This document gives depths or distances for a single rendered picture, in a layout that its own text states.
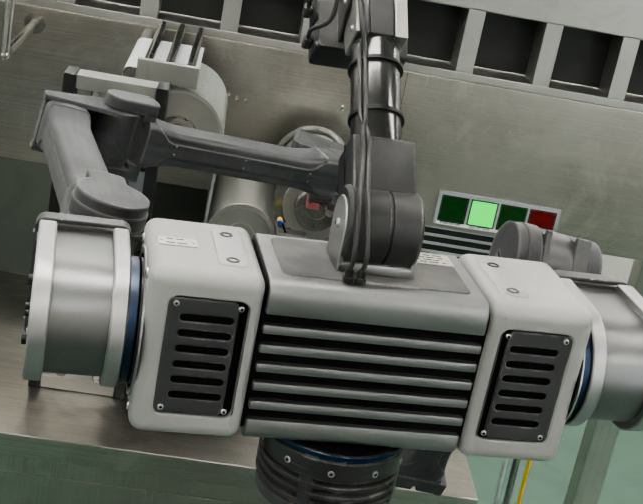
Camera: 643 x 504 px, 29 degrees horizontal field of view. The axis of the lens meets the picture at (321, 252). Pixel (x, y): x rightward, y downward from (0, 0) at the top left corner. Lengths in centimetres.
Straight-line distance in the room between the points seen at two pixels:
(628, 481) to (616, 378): 311
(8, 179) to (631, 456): 261
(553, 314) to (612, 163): 145
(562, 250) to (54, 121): 63
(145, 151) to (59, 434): 56
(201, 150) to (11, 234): 93
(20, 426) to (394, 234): 108
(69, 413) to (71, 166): 76
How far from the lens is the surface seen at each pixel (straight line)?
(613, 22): 248
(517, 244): 135
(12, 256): 258
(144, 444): 203
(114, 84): 196
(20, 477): 209
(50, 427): 205
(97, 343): 107
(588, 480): 303
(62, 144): 148
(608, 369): 118
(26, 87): 246
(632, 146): 255
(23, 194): 253
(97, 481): 208
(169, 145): 167
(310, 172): 178
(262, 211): 214
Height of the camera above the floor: 191
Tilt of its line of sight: 20 degrees down
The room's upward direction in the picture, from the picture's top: 11 degrees clockwise
